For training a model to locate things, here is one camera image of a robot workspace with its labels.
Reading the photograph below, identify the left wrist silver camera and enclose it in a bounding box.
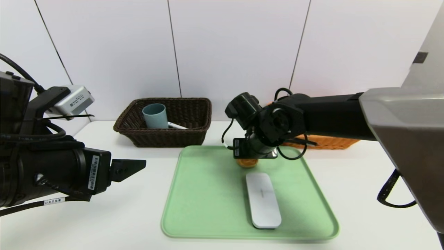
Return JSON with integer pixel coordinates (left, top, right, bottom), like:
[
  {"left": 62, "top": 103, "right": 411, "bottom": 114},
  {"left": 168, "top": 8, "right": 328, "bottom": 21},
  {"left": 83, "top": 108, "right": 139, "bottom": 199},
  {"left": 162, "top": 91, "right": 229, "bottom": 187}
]
[{"left": 47, "top": 85, "right": 95, "bottom": 117}]

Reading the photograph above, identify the blue-grey plastic cup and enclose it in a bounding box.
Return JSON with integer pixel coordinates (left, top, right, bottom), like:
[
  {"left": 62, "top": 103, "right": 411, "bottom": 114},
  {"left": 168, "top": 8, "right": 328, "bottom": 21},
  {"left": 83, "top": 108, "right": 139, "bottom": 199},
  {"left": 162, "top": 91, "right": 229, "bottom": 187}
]
[{"left": 142, "top": 103, "right": 169, "bottom": 130}]

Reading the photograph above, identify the left wrist thin black cable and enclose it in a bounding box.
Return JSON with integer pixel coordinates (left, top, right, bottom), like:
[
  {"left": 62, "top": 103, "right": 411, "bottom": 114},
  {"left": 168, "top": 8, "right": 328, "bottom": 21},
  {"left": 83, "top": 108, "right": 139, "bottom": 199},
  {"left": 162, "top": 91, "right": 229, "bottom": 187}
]
[{"left": 0, "top": 54, "right": 45, "bottom": 94}]

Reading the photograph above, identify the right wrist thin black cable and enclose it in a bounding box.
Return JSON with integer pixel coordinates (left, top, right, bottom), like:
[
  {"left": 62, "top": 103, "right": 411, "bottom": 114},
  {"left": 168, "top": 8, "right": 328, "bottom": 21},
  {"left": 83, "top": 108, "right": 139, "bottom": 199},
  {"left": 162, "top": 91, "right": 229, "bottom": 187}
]
[{"left": 221, "top": 88, "right": 318, "bottom": 161}]

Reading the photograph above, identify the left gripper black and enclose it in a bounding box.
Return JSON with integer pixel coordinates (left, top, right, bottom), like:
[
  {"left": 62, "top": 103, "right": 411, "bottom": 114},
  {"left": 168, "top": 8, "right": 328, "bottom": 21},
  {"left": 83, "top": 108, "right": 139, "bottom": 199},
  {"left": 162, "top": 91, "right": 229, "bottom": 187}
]
[{"left": 18, "top": 147, "right": 146, "bottom": 203}]

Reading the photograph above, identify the white rectangular case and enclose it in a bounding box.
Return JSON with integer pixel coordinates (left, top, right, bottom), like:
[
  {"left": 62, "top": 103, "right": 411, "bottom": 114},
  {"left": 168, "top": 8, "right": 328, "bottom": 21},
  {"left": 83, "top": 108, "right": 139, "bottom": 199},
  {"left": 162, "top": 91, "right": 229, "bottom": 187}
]
[{"left": 245, "top": 173, "right": 282, "bottom": 229}]

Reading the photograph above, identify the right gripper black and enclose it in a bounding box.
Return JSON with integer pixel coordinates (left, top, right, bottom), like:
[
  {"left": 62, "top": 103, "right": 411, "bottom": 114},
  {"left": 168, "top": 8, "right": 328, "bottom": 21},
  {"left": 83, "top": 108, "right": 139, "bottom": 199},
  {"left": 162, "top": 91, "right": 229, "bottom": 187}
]
[{"left": 233, "top": 133, "right": 278, "bottom": 159}]

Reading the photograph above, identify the dark brown wicker basket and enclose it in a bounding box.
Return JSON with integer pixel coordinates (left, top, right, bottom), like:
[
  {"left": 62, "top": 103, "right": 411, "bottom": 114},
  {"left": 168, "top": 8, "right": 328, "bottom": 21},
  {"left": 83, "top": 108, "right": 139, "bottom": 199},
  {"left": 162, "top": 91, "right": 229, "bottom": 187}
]
[{"left": 113, "top": 98, "right": 212, "bottom": 148}]

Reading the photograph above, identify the wrist thin black cable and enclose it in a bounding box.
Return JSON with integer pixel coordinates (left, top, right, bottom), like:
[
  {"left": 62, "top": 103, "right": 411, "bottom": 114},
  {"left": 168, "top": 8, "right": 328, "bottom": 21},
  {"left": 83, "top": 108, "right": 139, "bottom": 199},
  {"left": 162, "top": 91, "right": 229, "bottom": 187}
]
[
  {"left": 221, "top": 88, "right": 318, "bottom": 161},
  {"left": 0, "top": 54, "right": 45, "bottom": 94}
]

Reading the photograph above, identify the light green plastic tray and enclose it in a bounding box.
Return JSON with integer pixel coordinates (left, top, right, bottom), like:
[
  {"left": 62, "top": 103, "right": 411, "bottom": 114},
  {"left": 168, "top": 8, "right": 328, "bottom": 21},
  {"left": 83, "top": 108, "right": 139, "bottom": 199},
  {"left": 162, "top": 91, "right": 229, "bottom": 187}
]
[{"left": 161, "top": 145, "right": 340, "bottom": 240}]

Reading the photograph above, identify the orange wicker basket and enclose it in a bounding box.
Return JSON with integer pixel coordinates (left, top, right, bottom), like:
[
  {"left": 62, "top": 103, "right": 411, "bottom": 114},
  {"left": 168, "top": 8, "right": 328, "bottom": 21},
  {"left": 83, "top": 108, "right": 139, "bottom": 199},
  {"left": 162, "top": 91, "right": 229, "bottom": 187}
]
[{"left": 266, "top": 102, "right": 361, "bottom": 150}]

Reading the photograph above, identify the right arm thick black cable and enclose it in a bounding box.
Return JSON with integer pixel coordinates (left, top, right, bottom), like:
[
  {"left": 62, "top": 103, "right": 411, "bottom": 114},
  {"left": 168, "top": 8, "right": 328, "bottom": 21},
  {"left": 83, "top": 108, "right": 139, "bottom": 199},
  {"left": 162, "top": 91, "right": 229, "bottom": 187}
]
[{"left": 377, "top": 169, "right": 417, "bottom": 208}]

